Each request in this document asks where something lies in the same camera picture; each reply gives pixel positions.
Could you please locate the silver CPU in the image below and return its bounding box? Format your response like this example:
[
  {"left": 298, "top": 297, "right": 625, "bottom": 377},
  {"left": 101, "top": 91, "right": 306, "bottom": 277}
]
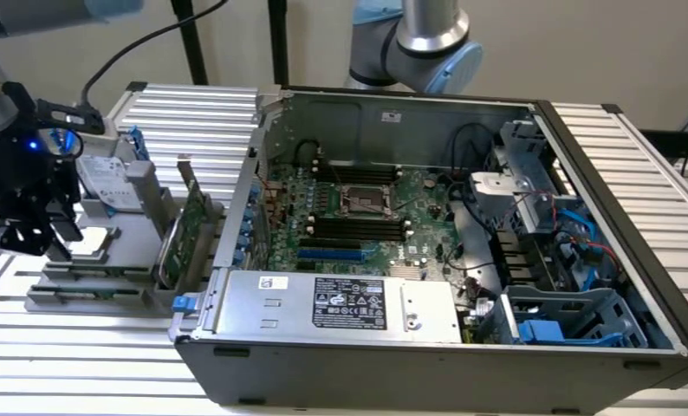
[{"left": 65, "top": 225, "right": 120, "bottom": 257}]

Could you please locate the metal disk bay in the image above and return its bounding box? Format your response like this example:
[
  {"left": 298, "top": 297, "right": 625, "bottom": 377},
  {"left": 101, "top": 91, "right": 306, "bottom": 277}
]
[{"left": 462, "top": 120, "right": 582, "bottom": 237}]

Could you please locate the green motherboard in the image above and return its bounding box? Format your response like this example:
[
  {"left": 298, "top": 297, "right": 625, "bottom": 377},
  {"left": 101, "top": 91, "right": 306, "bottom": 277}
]
[{"left": 258, "top": 162, "right": 477, "bottom": 283}]

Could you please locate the long black expansion slot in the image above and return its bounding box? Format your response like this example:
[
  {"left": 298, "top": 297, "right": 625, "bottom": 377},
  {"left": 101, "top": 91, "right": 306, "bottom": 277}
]
[{"left": 298, "top": 237, "right": 362, "bottom": 251}]

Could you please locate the black open PC case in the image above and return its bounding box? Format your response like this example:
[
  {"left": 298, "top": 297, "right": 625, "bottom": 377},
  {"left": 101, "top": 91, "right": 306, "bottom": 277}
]
[{"left": 169, "top": 84, "right": 688, "bottom": 406}]

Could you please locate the silver power supply unit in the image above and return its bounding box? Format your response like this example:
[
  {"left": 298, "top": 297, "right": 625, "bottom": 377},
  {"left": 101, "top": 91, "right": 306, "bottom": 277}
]
[{"left": 204, "top": 270, "right": 481, "bottom": 346}]

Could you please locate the grey parts rack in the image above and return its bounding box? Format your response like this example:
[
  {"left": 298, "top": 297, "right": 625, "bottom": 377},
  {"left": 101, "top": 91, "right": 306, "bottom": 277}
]
[{"left": 24, "top": 125, "right": 229, "bottom": 314}]

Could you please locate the blue expansion slot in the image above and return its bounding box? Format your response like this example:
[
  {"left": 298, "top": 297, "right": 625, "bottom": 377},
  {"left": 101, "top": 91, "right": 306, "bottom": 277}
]
[{"left": 297, "top": 248, "right": 364, "bottom": 263}]

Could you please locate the black camera cable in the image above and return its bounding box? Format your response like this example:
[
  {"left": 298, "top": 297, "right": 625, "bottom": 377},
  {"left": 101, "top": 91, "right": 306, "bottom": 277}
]
[{"left": 80, "top": 0, "right": 230, "bottom": 112}]

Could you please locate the black power wire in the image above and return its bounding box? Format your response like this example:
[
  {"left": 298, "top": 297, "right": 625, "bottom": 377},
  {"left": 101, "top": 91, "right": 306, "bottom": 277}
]
[{"left": 449, "top": 122, "right": 498, "bottom": 175}]

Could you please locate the green graphics card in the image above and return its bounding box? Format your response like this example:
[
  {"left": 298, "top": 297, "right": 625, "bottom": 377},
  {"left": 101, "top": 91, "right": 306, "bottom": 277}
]
[{"left": 153, "top": 154, "right": 218, "bottom": 290}]

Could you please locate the black stand pole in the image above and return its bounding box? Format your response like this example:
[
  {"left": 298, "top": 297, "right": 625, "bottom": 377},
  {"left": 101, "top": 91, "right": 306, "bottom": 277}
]
[
  {"left": 170, "top": 0, "right": 210, "bottom": 86},
  {"left": 266, "top": 0, "right": 292, "bottom": 86}
]

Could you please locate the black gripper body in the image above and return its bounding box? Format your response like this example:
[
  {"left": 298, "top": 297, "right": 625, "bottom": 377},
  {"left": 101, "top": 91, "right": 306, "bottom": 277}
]
[{"left": 0, "top": 129, "right": 84, "bottom": 257}]

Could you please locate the silver hard disk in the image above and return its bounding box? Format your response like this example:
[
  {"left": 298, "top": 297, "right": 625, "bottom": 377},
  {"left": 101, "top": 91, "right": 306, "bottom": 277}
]
[{"left": 74, "top": 154, "right": 129, "bottom": 210}]

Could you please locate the black looped wire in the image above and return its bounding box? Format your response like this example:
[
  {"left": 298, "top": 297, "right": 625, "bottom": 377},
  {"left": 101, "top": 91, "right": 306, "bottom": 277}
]
[{"left": 294, "top": 139, "right": 322, "bottom": 166}]

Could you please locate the red wire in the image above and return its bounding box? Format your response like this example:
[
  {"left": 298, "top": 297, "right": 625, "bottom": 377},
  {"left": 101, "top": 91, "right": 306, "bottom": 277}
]
[{"left": 584, "top": 241, "right": 629, "bottom": 281}]

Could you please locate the blue-grey plastic drive cage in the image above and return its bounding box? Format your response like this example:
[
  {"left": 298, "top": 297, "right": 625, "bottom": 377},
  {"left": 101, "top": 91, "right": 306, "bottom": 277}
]
[{"left": 480, "top": 284, "right": 649, "bottom": 348}]

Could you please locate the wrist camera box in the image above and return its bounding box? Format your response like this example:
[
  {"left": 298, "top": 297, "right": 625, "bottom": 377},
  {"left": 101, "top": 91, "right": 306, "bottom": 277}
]
[{"left": 34, "top": 98, "right": 118, "bottom": 157}]

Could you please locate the blue data wire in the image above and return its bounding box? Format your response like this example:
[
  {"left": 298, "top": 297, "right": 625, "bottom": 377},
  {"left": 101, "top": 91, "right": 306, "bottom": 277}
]
[{"left": 553, "top": 206, "right": 617, "bottom": 288}]

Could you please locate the CPU socket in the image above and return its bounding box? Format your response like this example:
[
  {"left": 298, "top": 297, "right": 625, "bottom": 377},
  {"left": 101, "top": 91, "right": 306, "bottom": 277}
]
[{"left": 334, "top": 184, "right": 396, "bottom": 216}]

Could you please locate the green RAM stick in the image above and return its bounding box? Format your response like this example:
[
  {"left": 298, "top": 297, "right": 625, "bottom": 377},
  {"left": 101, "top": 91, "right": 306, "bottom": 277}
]
[
  {"left": 57, "top": 265, "right": 152, "bottom": 277},
  {"left": 30, "top": 283, "right": 144, "bottom": 299}
]

